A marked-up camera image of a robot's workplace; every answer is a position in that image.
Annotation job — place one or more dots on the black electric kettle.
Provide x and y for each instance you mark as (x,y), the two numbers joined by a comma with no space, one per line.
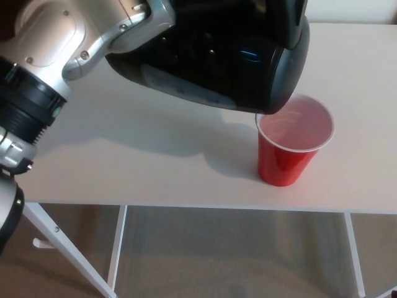
(217,62)

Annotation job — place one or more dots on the red plastic cup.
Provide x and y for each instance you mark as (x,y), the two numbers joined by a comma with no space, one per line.
(282,167)

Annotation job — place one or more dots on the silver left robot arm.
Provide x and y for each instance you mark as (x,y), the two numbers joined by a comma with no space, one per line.
(56,46)

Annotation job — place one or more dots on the white metal table leg frame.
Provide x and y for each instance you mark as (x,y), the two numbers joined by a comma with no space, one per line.
(355,254)
(119,248)

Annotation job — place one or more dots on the white hook peg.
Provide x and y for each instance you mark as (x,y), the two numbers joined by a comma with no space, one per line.
(43,243)

